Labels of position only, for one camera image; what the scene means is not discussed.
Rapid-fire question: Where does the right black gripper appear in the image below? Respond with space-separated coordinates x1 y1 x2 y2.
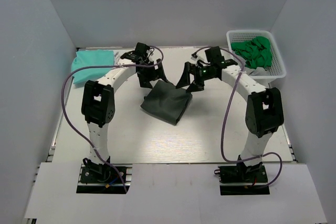
176 61 217 93

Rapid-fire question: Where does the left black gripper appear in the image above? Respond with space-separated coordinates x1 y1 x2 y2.
137 58 167 89

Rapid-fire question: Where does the dark grey t shirt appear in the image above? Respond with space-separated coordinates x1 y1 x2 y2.
140 80 193 126

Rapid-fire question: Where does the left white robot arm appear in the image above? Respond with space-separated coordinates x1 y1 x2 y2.
81 42 168 182

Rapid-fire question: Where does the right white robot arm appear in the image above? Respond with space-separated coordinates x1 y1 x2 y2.
176 46 284 182

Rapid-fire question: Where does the grey t shirt in basket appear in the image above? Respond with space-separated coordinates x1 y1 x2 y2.
246 67 270 77

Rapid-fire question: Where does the green t shirt in basket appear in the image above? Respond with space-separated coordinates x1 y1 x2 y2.
230 36 272 69

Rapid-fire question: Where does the folded teal t shirt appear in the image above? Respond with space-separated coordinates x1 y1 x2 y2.
71 49 116 85

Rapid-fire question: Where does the white plastic basket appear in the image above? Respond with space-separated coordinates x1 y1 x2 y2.
226 30 286 83

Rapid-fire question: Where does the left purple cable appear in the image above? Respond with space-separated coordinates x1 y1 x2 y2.
60 45 165 194

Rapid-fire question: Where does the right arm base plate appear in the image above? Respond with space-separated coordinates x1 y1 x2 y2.
214 165 270 196

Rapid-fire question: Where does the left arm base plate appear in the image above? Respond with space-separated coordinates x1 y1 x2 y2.
76 164 126 194

